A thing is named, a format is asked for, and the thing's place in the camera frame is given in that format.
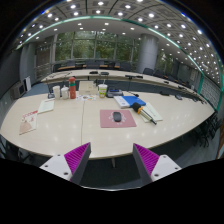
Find red and beige magazine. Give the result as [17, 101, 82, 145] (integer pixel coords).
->
[18, 109, 39, 136]

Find black handheld microphone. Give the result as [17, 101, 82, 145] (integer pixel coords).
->
[131, 102, 158, 126]

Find white paper booklet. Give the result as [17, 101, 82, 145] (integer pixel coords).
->
[37, 98, 56, 115]

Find red bottle with green band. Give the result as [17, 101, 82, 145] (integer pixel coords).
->
[68, 76, 77, 100]

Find colourful sticker sheet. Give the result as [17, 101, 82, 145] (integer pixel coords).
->
[75, 94, 98, 102]

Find green printed paper cup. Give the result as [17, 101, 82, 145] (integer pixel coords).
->
[97, 79, 109, 99]

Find pink mouse pad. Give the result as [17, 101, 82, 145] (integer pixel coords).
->
[99, 109, 138, 129]

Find ceiling lights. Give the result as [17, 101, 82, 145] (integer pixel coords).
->
[16, 0, 218, 64]

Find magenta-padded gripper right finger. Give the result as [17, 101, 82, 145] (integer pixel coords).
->
[132, 142, 183, 186]

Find white jug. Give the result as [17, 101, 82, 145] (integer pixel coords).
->
[60, 86, 70, 100]

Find white cup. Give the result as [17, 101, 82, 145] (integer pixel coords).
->
[52, 85, 62, 101]

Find beige cardboard box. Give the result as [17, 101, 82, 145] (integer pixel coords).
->
[78, 80, 99, 97]

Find dark office chairs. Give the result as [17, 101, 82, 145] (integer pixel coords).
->
[53, 59, 222, 148]

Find black conference device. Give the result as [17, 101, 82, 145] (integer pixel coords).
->
[105, 88, 124, 99]

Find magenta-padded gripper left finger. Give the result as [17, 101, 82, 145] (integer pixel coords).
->
[39, 142, 92, 186]

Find blue and white book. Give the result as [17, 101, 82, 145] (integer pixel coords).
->
[113, 95, 147, 110]

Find black computer mouse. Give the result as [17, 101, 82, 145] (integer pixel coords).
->
[112, 111, 123, 123]

